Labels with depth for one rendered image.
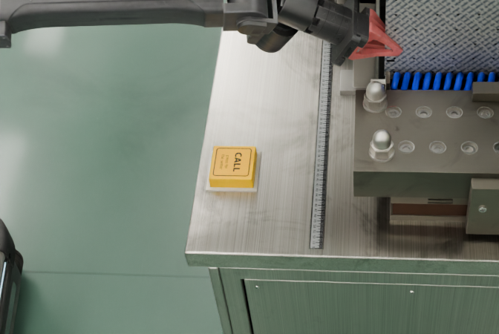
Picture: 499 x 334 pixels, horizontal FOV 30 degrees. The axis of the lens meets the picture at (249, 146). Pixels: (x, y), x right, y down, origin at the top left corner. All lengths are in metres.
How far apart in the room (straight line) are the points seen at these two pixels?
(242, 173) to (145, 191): 1.22
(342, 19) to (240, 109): 0.31
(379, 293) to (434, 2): 0.46
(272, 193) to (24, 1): 0.48
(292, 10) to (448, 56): 0.26
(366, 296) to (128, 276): 1.13
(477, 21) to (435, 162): 0.22
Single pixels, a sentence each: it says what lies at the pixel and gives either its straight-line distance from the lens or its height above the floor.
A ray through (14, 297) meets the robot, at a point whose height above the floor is 0.12.
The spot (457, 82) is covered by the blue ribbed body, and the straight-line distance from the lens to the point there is 1.44.
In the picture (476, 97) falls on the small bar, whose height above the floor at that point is 1.04.
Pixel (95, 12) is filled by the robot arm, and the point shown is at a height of 1.23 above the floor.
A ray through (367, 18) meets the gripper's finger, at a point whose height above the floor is 1.14.
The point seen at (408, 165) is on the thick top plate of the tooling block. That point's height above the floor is 1.03.
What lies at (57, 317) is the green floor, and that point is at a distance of 2.50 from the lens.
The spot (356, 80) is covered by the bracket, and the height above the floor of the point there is 0.93.
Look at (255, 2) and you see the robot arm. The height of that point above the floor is 1.21.
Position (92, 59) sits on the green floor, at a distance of 3.09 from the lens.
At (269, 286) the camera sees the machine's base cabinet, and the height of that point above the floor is 0.81.
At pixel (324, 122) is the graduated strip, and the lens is 1.56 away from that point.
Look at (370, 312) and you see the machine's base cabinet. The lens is 1.54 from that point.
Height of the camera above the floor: 2.07
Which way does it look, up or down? 49 degrees down
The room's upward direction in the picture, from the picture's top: 8 degrees counter-clockwise
